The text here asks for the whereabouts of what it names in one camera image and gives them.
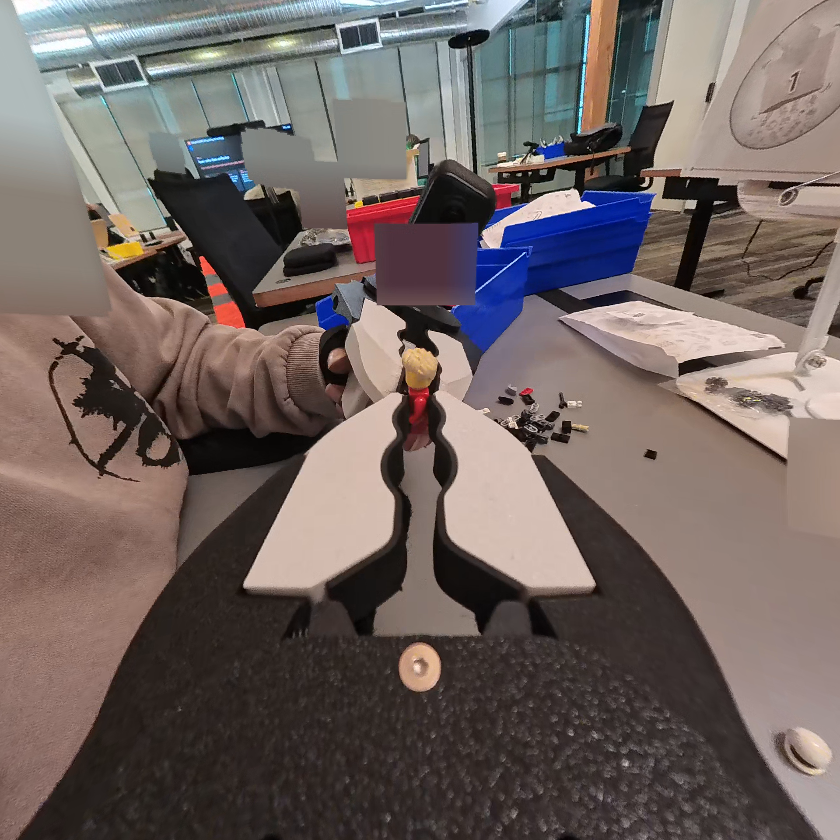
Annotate white booklet stand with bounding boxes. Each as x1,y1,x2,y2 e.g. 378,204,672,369
738,177,840,421

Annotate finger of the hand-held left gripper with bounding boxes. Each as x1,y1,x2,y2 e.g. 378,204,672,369
423,328,475,401
344,303,406,404

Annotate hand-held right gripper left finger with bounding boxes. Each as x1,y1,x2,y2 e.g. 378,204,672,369
243,392,412,630

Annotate person's left hand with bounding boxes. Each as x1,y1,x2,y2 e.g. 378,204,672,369
318,326,360,406

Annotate red toy minifigure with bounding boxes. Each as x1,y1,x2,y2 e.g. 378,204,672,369
402,374,437,454

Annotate white air vent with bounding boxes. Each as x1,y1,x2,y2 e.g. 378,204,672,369
338,20,383,53
88,56,148,89

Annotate grey side table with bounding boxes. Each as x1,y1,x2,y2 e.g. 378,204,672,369
252,228,382,308

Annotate yellow minifigure head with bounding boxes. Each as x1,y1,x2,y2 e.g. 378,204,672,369
402,346,438,389

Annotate black cloth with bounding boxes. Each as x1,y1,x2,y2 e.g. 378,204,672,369
176,425,332,476

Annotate instruction booklet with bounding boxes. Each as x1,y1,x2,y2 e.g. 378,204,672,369
682,0,840,191

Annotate wooden background desk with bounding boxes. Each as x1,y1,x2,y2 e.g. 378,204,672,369
489,146,634,204

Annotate white paper sheets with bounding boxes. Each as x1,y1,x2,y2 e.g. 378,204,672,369
481,190,585,249

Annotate printed white paper bag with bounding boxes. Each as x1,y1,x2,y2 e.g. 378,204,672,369
558,301,786,379

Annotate red plastic bin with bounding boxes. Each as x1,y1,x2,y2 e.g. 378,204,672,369
346,184,521,265

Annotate pile of small bricks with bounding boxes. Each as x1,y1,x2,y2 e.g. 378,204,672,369
482,386,592,452

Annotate black zip case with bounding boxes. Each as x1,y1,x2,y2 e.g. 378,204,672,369
282,244,340,278

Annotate beige hoodie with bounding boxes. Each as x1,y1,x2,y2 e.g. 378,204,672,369
0,259,191,840

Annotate black office chair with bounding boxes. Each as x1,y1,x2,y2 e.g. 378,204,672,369
147,169,284,329
586,100,676,193

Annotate wide blue plastic bin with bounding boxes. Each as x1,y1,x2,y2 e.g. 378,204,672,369
482,190,657,296

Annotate metal air duct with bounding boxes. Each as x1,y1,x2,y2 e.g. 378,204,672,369
20,0,460,73

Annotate white toy helmet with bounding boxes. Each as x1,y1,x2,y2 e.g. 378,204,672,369
784,726,834,777

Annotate wooden column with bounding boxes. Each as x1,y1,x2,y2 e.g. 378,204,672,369
581,0,621,135

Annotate computer monitor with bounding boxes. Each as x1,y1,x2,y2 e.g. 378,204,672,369
184,134,247,181

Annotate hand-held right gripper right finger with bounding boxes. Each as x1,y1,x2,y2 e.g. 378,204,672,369
433,392,598,631

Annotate person's left forearm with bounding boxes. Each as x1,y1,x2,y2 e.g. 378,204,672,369
69,297,342,442

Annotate clear bag of black parts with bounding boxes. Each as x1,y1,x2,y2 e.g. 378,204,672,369
659,351,840,460

